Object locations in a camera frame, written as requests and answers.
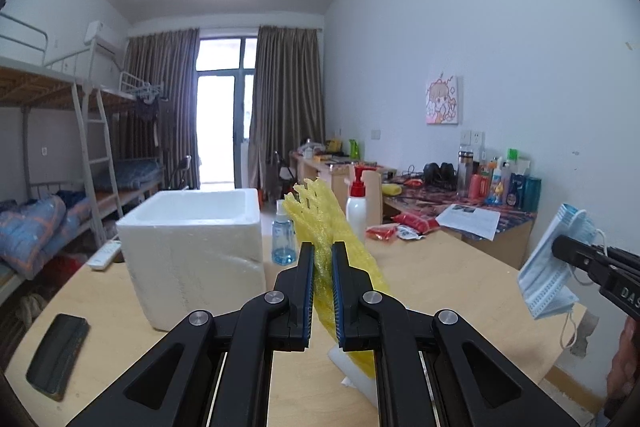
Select white foam stick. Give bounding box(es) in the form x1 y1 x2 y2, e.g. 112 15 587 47
327 344 378 408

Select white bunk ladder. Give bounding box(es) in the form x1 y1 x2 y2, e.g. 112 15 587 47
71 82 124 249

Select white air conditioner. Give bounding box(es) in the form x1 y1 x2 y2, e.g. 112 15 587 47
84 21 122 55

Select person's right hand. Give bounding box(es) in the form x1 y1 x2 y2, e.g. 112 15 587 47
606 318 640 400

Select clear blue spray bottle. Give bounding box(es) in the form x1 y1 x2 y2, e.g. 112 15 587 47
271 199 296 266

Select hanging dark clothes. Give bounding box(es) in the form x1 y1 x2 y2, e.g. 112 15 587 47
132 94 172 148

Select brown curtain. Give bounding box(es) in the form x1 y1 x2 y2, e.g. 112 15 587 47
248 25 327 194
123 28 201 194

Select group of toiletry bottles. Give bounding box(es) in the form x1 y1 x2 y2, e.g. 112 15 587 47
456 146 543 212

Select blue face masks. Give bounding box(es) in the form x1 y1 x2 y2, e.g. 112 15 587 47
517 203 608 350

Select large red snack packet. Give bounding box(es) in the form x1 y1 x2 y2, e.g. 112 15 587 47
391 212 441 235

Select white red pump bottle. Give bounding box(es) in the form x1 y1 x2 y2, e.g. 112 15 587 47
346 165 368 244

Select black headphones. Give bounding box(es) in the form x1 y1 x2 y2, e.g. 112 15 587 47
423 162 457 190

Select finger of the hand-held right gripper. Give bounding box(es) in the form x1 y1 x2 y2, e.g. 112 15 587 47
551 234 608 283

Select blue plaid quilt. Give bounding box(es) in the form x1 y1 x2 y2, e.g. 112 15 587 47
0 194 68 280

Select black glasses case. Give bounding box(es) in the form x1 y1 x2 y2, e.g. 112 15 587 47
26 313 91 400

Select black folding chair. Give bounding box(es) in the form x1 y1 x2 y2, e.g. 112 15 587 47
269 151 297 198

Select white foam box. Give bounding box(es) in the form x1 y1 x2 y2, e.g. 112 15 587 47
116 188 267 333

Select metal bunk bed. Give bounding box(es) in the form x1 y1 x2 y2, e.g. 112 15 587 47
0 13 167 303

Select white remote control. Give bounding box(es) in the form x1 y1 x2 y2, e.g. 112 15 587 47
88 241 123 270

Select desk with patterned cloth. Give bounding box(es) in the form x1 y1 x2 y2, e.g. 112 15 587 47
382 177 538 269

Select printed paper booklet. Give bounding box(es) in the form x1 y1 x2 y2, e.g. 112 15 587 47
435 203 501 242

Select yellow foam net sleeve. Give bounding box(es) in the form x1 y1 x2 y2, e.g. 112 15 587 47
282 178 391 380

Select cluttered wooden desk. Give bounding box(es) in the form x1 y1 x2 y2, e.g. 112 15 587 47
290 152 397 228

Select pink wall poster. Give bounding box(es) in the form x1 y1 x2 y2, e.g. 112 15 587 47
425 75 460 126

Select glass balcony door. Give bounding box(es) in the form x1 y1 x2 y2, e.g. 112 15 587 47
194 36 258 192

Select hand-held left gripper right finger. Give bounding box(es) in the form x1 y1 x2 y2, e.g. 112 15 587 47
331 241 581 427

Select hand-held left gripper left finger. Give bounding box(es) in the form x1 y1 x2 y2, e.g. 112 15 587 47
65 242 316 427

